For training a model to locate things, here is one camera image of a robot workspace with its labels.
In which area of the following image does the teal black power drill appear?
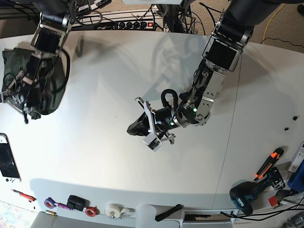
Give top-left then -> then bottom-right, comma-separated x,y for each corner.
228,167 -> 285,217

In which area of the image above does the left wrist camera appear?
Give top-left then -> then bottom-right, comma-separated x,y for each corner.
143,134 -> 163,152

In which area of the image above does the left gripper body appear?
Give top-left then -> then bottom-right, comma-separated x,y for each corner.
135,97 -> 175,144

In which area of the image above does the red screwdriver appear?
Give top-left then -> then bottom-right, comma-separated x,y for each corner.
11,189 -> 36,202

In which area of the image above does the white handheld game console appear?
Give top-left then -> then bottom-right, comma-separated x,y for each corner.
0,133 -> 21,183

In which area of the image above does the black action camera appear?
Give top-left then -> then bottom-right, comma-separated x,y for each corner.
66,195 -> 86,211

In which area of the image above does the orange black utility knife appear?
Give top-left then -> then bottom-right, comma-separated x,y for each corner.
253,147 -> 285,181

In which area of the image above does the white paper roll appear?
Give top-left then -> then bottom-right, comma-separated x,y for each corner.
135,204 -> 156,228

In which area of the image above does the dark green t-shirt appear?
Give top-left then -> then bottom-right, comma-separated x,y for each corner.
0,48 -> 71,122

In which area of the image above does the blue box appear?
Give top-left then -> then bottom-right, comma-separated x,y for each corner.
287,162 -> 304,192

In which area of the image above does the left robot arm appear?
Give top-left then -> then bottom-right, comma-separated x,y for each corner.
127,0 -> 284,149

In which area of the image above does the red tape roll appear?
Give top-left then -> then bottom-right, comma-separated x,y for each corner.
85,207 -> 97,217

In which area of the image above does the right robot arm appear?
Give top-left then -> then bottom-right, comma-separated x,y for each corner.
0,0 -> 110,119

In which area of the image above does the yellow cable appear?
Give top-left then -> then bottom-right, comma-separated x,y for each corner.
263,0 -> 290,45

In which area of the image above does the purple tape roll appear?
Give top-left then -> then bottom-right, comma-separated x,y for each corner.
44,197 -> 56,209

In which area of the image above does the black power strip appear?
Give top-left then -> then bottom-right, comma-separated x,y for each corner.
104,20 -> 164,30

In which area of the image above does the clear tape dispenser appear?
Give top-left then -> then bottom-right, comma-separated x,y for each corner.
104,204 -> 135,219

